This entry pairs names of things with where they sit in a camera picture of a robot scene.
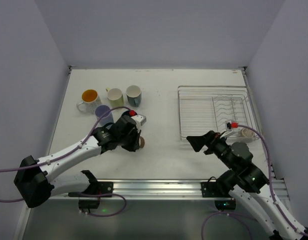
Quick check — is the aluminium front rail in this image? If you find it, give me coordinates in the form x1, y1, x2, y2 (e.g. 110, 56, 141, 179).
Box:
25, 177, 289, 201

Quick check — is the pale yellow-green mug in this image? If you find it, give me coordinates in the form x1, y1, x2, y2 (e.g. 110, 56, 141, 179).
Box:
106, 87, 124, 108

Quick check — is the white floral orange-inside mug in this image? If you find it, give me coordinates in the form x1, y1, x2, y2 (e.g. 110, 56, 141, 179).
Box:
76, 89, 102, 114

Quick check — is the cream cup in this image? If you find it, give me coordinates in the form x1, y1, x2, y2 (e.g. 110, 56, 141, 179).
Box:
139, 136, 145, 149

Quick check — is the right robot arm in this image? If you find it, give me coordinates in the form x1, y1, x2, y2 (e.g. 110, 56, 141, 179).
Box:
186, 130, 308, 240

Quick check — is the dark blue mug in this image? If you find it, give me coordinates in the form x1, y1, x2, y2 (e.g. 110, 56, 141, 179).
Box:
121, 110, 131, 117

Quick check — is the lilac plastic cup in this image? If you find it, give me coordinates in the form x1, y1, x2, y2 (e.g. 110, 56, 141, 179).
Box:
95, 105, 114, 126

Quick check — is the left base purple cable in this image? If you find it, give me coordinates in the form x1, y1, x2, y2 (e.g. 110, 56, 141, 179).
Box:
78, 192, 127, 217

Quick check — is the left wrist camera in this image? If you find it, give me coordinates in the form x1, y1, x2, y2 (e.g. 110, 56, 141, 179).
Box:
132, 114, 147, 128

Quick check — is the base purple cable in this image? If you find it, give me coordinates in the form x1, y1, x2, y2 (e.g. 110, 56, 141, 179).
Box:
78, 192, 127, 217
201, 211, 257, 240

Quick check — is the small woven-pattern glass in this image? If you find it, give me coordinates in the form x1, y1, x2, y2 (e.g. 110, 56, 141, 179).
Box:
238, 128, 255, 143

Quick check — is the metal wire dish rack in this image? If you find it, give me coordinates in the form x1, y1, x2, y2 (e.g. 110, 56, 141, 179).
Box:
177, 85, 259, 144

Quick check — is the grey-teal mug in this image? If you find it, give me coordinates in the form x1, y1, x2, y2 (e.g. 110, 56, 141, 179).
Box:
126, 85, 142, 107

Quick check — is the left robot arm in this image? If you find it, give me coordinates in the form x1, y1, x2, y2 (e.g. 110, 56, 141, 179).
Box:
14, 114, 146, 208

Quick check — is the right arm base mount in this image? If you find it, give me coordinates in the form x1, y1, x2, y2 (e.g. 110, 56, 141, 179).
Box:
200, 176, 230, 198

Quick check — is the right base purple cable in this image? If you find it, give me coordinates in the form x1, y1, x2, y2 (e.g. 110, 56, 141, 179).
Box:
201, 211, 257, 240

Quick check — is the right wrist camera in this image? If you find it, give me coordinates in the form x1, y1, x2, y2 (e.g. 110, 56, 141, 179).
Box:
221, 120, 239, 138

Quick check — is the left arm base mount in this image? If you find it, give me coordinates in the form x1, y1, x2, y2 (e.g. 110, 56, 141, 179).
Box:
68, 181, 114, 198

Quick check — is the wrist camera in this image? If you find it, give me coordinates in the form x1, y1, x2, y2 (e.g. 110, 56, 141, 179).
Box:
132, 114, 147, 128
221, 120, 239, 138

